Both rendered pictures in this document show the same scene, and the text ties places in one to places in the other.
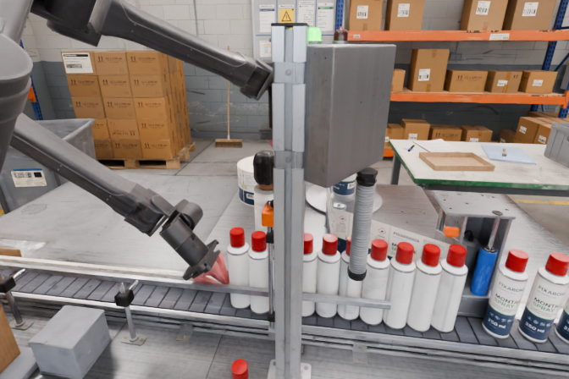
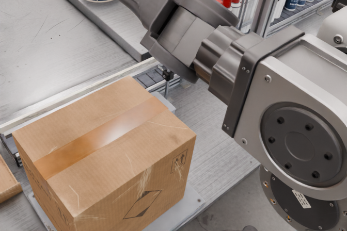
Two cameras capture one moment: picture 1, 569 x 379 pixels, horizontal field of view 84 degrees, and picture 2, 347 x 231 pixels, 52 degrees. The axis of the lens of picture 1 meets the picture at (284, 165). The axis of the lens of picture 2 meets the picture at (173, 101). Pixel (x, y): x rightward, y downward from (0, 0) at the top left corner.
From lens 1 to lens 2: 1.05 m
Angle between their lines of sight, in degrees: 50
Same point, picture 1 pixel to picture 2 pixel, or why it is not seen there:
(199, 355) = (204, 85)
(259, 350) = not seen: hidden behind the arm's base
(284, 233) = not seen: outside the picture
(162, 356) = (190, 97)
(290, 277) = (272, 7)
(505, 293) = not seen: outside the picture
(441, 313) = (279, 9)
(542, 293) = not seen: outside the picture
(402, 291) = not seen: hidden behind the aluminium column
